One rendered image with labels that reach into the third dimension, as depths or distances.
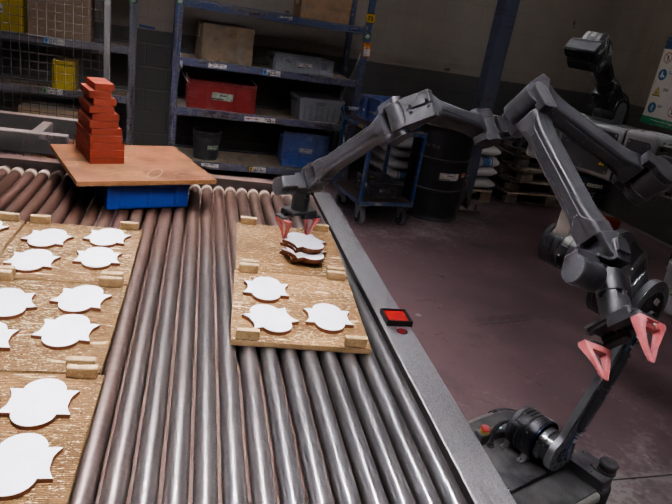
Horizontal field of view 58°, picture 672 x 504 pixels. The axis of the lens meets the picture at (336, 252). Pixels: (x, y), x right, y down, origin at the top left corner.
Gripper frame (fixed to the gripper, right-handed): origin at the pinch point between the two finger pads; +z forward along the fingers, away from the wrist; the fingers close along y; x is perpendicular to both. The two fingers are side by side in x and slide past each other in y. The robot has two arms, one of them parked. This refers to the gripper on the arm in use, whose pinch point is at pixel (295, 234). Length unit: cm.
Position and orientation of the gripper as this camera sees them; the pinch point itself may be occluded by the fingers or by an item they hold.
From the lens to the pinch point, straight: 200.3
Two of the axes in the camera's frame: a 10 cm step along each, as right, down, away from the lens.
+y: 7.3, -1.4, 6.7
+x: -6.7, -3.8, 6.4
